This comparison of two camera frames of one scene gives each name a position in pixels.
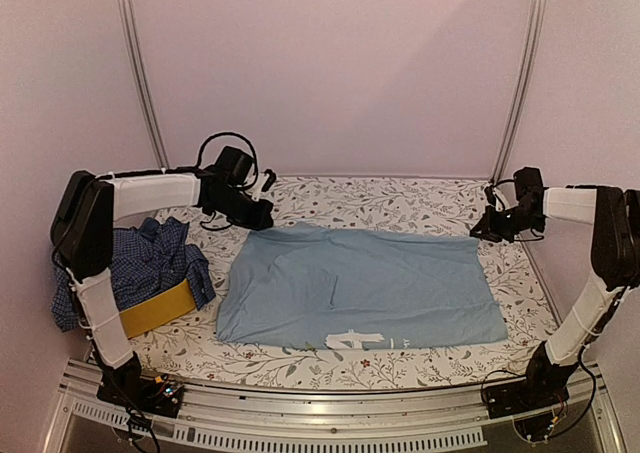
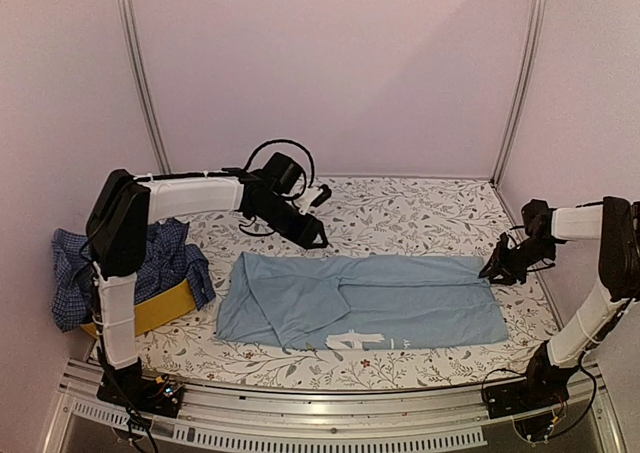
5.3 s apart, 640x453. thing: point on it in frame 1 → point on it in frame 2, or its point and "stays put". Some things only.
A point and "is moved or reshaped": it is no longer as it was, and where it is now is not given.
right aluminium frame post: (519, 94) stays put
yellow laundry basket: (158, 311) stays put
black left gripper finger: (260, 215) → (311, 233)
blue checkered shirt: (141, 271) stays put
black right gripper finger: (486, 228) → (499, 265)
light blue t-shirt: (337, 288) is moved or reshaped
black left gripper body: (234, 208) → (276, 217)
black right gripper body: (516, 222) → (527, 255)
